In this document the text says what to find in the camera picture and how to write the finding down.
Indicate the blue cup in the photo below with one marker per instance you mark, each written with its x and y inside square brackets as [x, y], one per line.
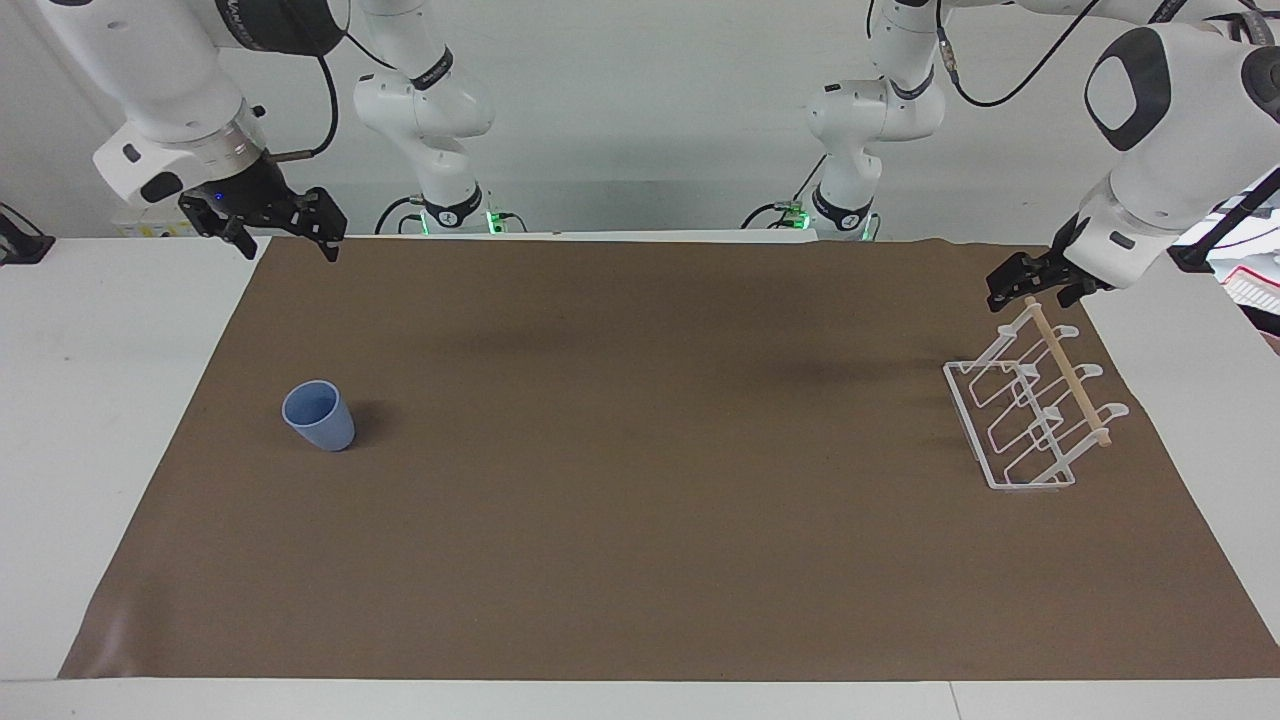
[320, 418]

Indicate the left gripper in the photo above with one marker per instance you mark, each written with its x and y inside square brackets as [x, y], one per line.
[1060, 255]

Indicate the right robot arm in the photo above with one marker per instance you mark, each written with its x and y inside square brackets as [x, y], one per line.
[170, 90]

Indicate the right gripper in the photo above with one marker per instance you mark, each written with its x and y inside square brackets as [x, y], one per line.
[250, 190]

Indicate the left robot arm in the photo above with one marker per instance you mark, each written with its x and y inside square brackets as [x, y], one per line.
[1170, 150]

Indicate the black stand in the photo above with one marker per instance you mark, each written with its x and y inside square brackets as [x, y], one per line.
[1195, 257]
[22, 245]

